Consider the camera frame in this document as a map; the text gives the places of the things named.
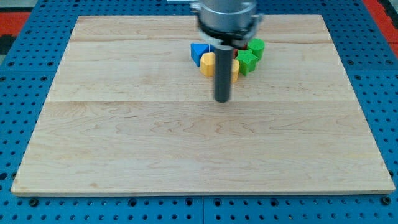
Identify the green circle block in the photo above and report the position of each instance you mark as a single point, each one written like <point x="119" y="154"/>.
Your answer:
<point x="257" y="46"/>

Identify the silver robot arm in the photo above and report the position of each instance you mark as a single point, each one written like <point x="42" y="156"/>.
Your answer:
<point x="213" y="8"/>

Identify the yellow rounded block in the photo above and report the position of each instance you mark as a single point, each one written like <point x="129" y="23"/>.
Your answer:
<point x="235" y="70"/>

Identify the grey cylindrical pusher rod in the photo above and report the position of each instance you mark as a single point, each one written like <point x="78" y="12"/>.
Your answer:
<point x="222" y="77"/>

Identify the yellow hexagon block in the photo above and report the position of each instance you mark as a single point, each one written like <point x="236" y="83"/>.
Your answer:
<point x="207" y="64"/>

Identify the light wooden board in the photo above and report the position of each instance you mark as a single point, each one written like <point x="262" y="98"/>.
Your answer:
<point x="129" y="114"/>

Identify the green star block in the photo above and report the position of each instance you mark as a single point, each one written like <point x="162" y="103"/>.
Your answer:
<point x="247" y="61"/>

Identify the blue triangle block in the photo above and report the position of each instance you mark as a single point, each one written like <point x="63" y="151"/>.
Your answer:
<point x="198" y="49"/>

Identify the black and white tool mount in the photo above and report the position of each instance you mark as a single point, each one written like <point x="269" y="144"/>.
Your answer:
<point x="224" y="32"/>

